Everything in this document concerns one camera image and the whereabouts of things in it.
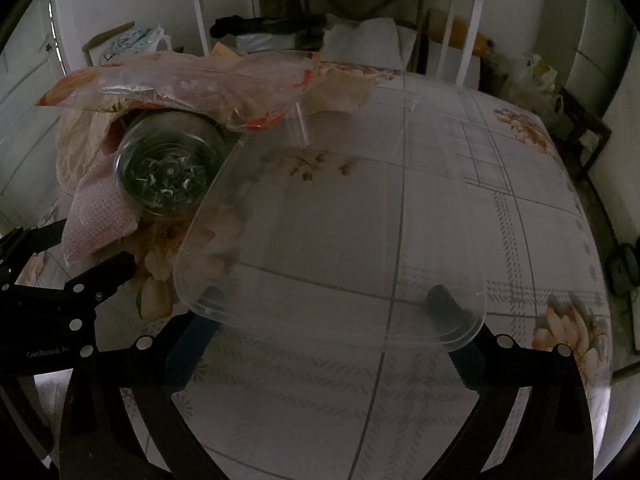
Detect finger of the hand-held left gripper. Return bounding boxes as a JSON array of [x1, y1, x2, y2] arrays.
[[0, 219, 68, 286], [60, 252, 137, 311]]

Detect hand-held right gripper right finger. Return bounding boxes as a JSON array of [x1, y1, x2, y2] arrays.
[[425, 284, 598, 480]]

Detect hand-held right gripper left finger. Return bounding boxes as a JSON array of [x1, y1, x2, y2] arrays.
[[57, 285, 226, 480]]

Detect pink patterned packet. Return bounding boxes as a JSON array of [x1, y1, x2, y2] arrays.
[[62, 157, 141, 268]]

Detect clear pink-printed plastic bag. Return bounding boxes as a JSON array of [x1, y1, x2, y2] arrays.
[[56, 107, 126, 186]]

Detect green plastic bottle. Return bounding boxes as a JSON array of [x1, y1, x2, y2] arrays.
[[114, 110, 228, 217]]

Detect clear plastic container lid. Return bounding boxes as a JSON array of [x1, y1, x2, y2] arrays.
[[172, 77, 488, 353]]

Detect orange clear plastic wrapper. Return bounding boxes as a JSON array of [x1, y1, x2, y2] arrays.
[[35, 52, 321, 133]]

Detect white panelled door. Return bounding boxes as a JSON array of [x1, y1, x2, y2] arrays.
[[0, 0, 68, 221]]

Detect white printed plastic bag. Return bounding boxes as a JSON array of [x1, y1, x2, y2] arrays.
[[98, 24, 173, 64]]

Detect dark wooden chair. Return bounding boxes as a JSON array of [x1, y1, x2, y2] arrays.
[[550, 87, 613, 181]]

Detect black cloth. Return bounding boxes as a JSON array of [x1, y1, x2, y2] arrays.
[[210, 16, 326, 38]]

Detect pale plastic bag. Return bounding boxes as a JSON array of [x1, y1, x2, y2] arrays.
[[500, 52, 558, 106]]

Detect crumpled beige paper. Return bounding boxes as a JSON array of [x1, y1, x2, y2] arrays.
[[302, 66, 376, 113]]

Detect orange bag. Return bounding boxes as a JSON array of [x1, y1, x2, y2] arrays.
[[445, 17, 493, 58]]

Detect white framed desk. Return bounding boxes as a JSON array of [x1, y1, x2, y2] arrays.
[[179, 0, 500, 86]]

